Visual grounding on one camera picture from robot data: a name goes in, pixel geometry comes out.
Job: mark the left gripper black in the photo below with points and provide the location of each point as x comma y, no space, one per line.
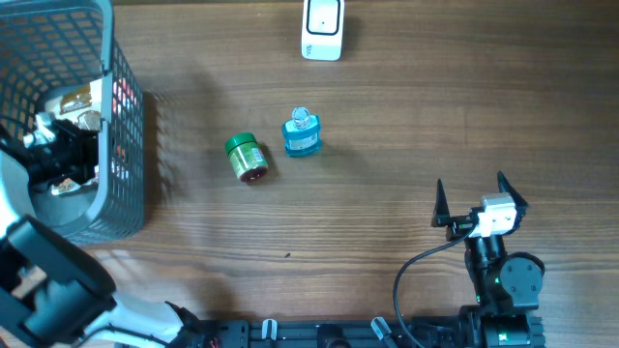
85,148

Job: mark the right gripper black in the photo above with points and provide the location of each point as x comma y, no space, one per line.
459,224

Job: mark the white brown snack pouch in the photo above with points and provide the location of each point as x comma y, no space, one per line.
82,107

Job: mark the green lid spice jar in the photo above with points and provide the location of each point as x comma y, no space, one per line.
246,157

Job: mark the blue mouthwash bottle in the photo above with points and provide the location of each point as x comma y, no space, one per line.
301,133

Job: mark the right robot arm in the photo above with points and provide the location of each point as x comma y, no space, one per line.
507,285

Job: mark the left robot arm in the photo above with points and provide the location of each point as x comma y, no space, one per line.
51,290

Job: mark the white barcode scanner box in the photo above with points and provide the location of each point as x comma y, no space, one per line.
322,29

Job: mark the grey plastic mesh basket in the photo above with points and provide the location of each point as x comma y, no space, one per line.
49,49

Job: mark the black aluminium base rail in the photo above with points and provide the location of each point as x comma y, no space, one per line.
429,332

